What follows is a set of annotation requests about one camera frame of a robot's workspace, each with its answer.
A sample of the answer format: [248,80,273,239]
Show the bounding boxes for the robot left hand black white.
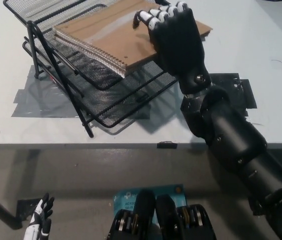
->
[22,192,56,240]

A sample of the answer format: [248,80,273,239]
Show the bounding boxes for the black table leg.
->
[0,186,23,230]

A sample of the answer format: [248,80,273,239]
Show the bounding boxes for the grey tape patch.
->
[10,65,152,118]

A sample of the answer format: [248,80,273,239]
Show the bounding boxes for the teal cardboard box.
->
[112,184,187,223]

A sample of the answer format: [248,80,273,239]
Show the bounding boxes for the black tape patch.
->
[180,72,258,118]

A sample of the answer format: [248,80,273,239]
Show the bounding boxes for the black mesh file tray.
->
[2,0,182,138]

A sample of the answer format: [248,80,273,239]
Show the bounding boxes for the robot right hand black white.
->
[132,1,212,95]

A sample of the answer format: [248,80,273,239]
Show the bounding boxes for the brown spiral notebook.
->
[52,1,213,79]

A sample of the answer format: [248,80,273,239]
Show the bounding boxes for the robot left body block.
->
[107,189,157,240]

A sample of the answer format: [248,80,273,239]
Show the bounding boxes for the black floor plate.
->
[17,199,42,221]

